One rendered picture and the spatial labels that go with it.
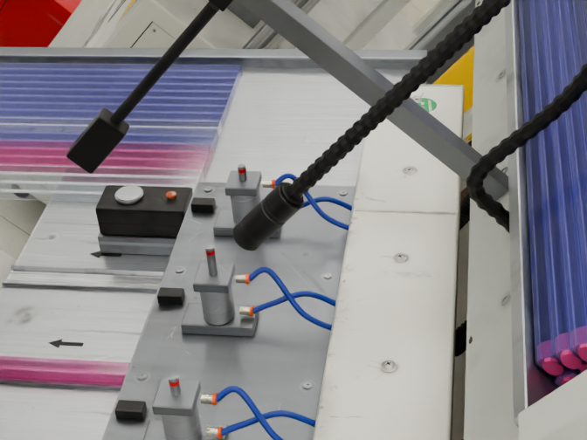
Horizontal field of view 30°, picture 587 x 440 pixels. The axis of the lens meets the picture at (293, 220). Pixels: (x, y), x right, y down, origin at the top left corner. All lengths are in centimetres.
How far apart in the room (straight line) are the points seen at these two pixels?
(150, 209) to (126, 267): 6
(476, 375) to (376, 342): 10
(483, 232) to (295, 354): 15
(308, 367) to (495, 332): 15
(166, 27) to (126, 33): 8
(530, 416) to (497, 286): 18
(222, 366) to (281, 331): 5
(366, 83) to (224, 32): 146
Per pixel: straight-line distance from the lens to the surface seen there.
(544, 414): 48
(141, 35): 211
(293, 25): 67
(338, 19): 251
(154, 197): 92
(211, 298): 73
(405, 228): 80
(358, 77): 68
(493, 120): 82
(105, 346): 85
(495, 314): 65
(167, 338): 76
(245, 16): 221
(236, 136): 107
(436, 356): 70
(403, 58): 116
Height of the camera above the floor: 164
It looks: 33 degrees down
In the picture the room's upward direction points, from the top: 47 degrees clockwise
